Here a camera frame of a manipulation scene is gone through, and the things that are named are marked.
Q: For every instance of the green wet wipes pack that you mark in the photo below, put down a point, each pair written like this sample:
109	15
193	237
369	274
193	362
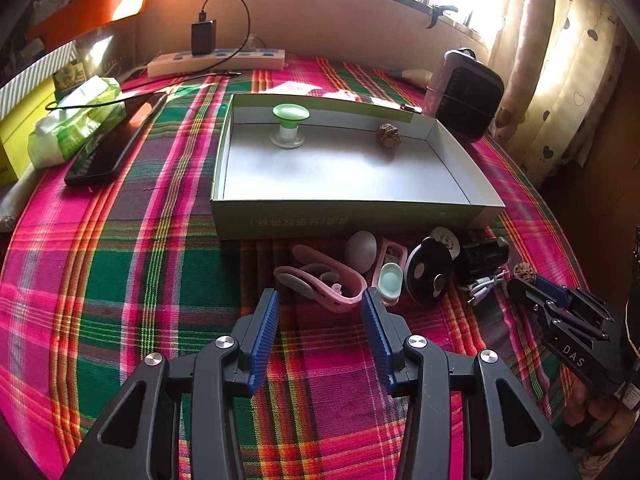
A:
75	115

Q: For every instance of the orange plastic tray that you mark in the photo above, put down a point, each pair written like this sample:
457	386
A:
90	7

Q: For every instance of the white power strip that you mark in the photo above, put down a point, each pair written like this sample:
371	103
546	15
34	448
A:
215	62

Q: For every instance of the black smartphone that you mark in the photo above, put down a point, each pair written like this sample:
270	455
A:
115	140

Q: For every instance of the small white stopper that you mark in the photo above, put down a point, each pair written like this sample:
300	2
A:
361	252

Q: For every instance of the small mint and white cup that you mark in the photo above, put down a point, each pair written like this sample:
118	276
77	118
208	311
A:
390	282

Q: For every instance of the black charger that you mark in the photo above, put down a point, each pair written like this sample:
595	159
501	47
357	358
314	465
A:
202	37

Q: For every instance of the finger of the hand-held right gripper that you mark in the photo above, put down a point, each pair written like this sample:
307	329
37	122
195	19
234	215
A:
532	307
550	293

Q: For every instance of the green striped white box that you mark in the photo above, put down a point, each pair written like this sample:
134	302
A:
35	67

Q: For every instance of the pink plastic clip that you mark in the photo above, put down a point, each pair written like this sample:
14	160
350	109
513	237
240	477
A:
395	246

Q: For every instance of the black clip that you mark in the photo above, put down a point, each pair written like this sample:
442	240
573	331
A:
440	12

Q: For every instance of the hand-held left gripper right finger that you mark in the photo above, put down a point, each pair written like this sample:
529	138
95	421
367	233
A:
375	340

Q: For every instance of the brown carved walnut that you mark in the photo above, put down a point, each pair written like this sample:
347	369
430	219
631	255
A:
387	134
523	271

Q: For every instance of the pink and black fan heater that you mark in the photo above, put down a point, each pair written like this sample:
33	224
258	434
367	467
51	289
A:
462	95

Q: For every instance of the small green carton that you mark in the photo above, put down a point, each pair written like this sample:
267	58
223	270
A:
70	77

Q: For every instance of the yellow-green box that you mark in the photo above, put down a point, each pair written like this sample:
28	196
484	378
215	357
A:
15	135

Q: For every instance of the black cylindrical device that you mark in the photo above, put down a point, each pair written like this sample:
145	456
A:
482	257

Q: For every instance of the white tube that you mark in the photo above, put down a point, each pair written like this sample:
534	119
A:
415	77

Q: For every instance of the green top white stopper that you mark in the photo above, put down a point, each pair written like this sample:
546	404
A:
286	125

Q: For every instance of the person's patterned clothing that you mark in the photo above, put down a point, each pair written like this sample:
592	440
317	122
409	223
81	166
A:
620	460

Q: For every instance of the plaid tablecloth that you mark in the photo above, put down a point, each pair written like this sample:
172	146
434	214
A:
150	260

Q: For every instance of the heart print curtain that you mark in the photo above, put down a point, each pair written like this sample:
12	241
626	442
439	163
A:
560	60

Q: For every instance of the pink neckband earphones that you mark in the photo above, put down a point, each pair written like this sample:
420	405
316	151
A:
327	303

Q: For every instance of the black round disc device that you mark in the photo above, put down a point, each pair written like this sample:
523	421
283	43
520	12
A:
427	270

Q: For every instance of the green and white cardboard box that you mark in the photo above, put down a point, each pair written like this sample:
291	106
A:
325	170

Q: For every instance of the person's right hand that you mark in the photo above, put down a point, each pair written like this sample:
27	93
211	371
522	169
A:
580	407

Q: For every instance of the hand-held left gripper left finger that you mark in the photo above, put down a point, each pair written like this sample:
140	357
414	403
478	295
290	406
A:
265	340

